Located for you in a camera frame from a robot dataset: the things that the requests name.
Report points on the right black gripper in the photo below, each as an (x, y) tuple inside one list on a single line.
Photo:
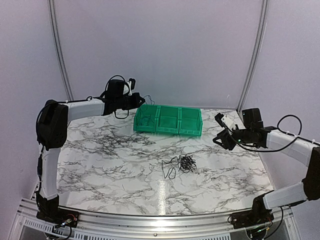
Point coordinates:
[(227, 144)]

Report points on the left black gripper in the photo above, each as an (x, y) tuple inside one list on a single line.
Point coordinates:
[(136, 104)]

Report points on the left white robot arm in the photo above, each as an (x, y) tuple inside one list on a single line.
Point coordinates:
[(51, 128)]

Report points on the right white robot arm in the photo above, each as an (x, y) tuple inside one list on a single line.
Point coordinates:
[(257, 138)]

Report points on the left green storage bin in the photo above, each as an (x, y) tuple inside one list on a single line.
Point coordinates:
[(146, 118)]

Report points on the middle green storage bin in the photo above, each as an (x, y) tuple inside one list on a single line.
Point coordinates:
[(168, 120)]

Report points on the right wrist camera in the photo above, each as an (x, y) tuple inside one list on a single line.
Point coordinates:
[(225, 121)]

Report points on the right aluminium frame post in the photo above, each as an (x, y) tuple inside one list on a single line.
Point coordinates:
[(259, 37)]

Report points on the aluminium frame post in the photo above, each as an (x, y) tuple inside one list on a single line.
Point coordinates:
[(53, 17), (259, 37)]

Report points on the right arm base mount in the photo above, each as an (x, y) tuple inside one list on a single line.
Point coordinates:
[(246, 218)]

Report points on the left aluminium frame post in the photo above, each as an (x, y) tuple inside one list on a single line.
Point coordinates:
[(53, 17)]

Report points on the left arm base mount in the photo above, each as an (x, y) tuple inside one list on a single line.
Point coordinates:
[(60, 217)]

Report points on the front aluminium rail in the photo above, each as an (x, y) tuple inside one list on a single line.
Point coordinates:
[(106, 226)]

